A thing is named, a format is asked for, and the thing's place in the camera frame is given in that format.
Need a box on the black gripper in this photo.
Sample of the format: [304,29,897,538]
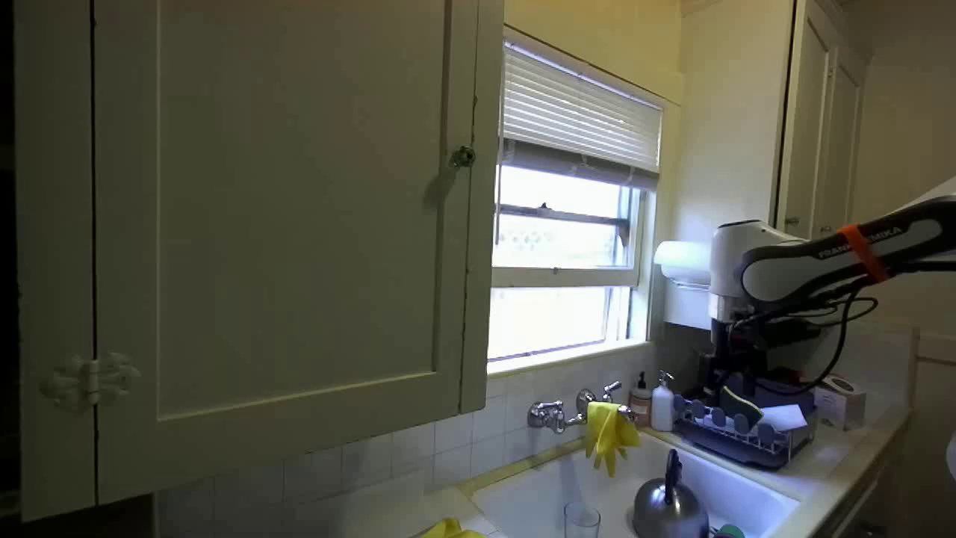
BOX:
[704,321,780,398]

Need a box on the yellow rubber glove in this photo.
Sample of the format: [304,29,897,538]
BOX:
[420,516,480,538]

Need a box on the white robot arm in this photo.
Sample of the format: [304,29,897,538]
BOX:
[703,180,956,398]

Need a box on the yellow glove on faucet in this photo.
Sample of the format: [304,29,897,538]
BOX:
[586,400,639,475]

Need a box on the blue dish rack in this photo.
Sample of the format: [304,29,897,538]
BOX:
[671,386,815,470]

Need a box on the white soap bottle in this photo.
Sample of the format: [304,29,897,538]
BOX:
[652,373,674,434]

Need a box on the white box on counter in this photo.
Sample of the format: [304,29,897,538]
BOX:
[815,376,866,431]

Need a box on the paper towel roll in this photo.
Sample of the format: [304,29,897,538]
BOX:
[653,241,710,282]

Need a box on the dark soap dispenser bottle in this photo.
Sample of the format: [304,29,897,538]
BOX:
[627,371,652,427]

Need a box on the steel kettle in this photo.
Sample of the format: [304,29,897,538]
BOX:
[631,452,707,538]

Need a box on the white sink basin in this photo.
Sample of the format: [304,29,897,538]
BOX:
[467,427,803,538]

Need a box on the white window blind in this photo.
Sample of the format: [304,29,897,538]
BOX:
[501,41,664,173]

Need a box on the white upper cabinet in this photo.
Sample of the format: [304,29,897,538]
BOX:
[11,0,506,521]

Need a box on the chrome wall faucet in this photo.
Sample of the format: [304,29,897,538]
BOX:
[527,379,621,434]

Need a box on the white right wall cabinet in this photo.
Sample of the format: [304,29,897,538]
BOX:
[776,0,866,237]

